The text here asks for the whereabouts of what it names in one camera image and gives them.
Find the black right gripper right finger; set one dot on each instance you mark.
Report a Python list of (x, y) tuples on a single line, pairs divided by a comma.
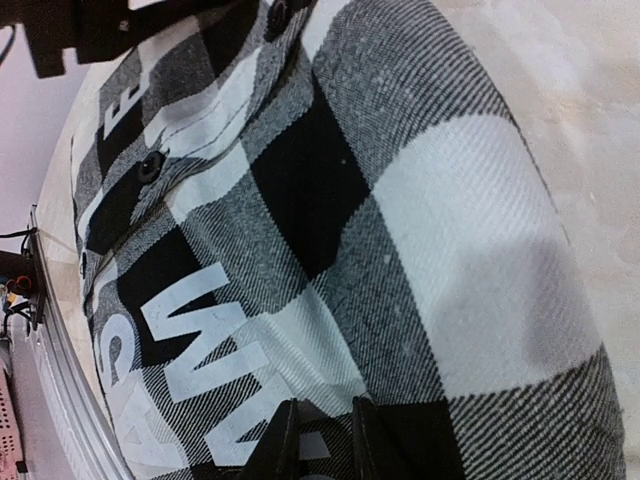
[(375, 457)]

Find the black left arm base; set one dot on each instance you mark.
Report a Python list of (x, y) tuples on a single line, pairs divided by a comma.
[(23, 288)]

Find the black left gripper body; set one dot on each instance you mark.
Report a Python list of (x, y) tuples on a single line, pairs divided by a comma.
[(97, 30)]

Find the black white patterned garment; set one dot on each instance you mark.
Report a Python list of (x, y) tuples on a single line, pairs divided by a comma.
[(323, 200)]

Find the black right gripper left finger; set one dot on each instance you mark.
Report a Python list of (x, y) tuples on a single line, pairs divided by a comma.
[(276, 455)]

